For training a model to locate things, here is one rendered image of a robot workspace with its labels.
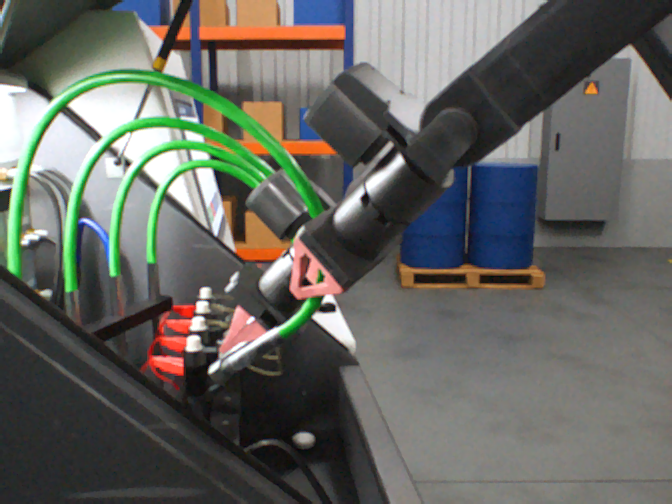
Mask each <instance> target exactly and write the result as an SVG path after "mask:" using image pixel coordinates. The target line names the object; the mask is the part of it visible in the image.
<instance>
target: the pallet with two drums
mask: <svg viewBox="0 0 672 504"><path fill-rule="evenodd" d="M453 171H454V183H453V185H452V186H451V187H450V188H449V189H448V190H447V191H446V192H444V193H443V194H442V195H441V197H440V198H439V199H438V200H436V201H435V202H434V203H433V204H432V205H431V206H430V207H428V208H427V209H426V210H425V211H424V213H423V214H422V215H421V216H420V217H419V218H417V219H416V220H415V221H412V222H411V223H410V225H409V226H408V228H407V229H406V230H405V231H404V232H403V233H402V235H403V236H404V240H403V241H402V243H401V251H400V253H396V270H398V279H401V288H402V289H514V290H543V288H544V282H545V276H544V273H543V272H542V270H537V267H536V266H535V265H532V261H533V245H534V234H535V230H534V229H535V213H536V202H537V198H536V197H537V181H538V166H537V165H532V164H515V163H498V162H481V164H479V163H475V165H472V166H470V182H469V197H468V176H469V167H465V168H453ZM468 200H469V206H468V227H467V229H466V224H467V201H468ZM466 233H467V253H465V249H466ZM413 274H458V275H413ZM413 279H455V280H464V283H413ZM479 280H528V283H529V284H501V283H479Z"/></svg>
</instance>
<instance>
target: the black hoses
mask: <svg viewBox="0 0 672 504"><path fill-rule="evenodd" d="M51 173H52V174H54V175H55V176H56V177H57V178H59V179H60V180H62V181H63V182H64V183H65V184H66V185H67V186H68V188H69V190H70V191H71V193H72V189H73V183H72V182H71V181H70V180H69V179H68V178H67V177H66V176H65V175H63V174H62V173H60V172H59V171H57V170H56V168H54V167H51V166H46V167H42V169H35V170H32V171H30V175H29V177H33V178H34V179H36V180H37V181H38V182H39V183H41V184H42V186H43V187H44V189H45V190H46V191H47V193H48V194H49V196H50V198H51V201H52V205H53V209H54V214H55V225H56V239H55V238H53V236H51V235H39V236H38V241H39V242H42V241H48V242H50V243H52V244H53V245H54V246H56V261H55V274H54V282H53V289H52V295H51V300H50V301H51V302H52V303H53V305H54V306H56V307H57V308H58V309H60V310H61V311H63V307H64V291H65V279H64V246H63V245H62V220H61V212H60V207H59V202H58V199H57V197H56V194H55V192H54V191H53V189H52V188H51V185H50V184H49V183H48V182H47V181H46V179H45V178H44V177H42V176H41V175H43V176H45V177H46V178H48V179H49V180H50V181H51V182H52V183H53V184H54V185H55V187H56V188H57V190H58V191H59V193H60V195H61V197H62V199H64V203H65V210H66V220H67V214H68V207H69V201H70V199H69V196H68V194H67V192H66V190H65V188H64V186H63V184H61V183H60V182H59V181H58V180H57V179H56V178H55V177H54V176H53V175H52V174H51ZM80 218H81V206H80V210H79V216H78V223H79V220H80ZM78 223H77V235H76V249H77V244H78V236H79V227H78ZM62 253H63V257H62ZM76 279H77V290H78V289H79V285H80V282H81V270H80V267H79V265H78V263H77V262H76ZM63 312H64V313H65V308H64V311H63ZM65 314H67V313H65Z"/></svg>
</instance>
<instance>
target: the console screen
mask: <svg viewBox="0 0 672 504"><path fill-rule="evenodd" d="M168 90H169V94H170V98H171V101H172V104H173V108H174V112H175V115H176V118H180V119H184V120H190V121H194V122H197V123H198V121H197V118H196V114H195V110H194V106H193V103H192V100H191V97H189V96H186V95H183V94H184V93H180V92H178V91H175V90H172V89H168ZM180 133H181V137H182V140H195V141H201V142H203V140H202V136H200V135H197V134H194V133H191V132H186V131H181V130H180ZM185 151H186V155H187V158H189V159H188V161H191V160H196V159H209V158H208V155H207V153H202V152H197V151H189V150H185ZM192 173H193V176H194V180H195V184H196V187H197V191H198V194H199V198H200V202H201V205H202V208H203V213H204V216H205V220H206V223H208V227H209V230H210V231H211V232H212V233H213V234H214V235H216V236H217V237H218V238H219V239H220V240H222V242H224V236H225V231H226V227H227V221H226V218H225V214H224V210H222V206H221V203H220V199H219V196H218V191H217V188H216V184H215V181H214V176H213V173H212V170H211V169H195V170H192Z"/></svg>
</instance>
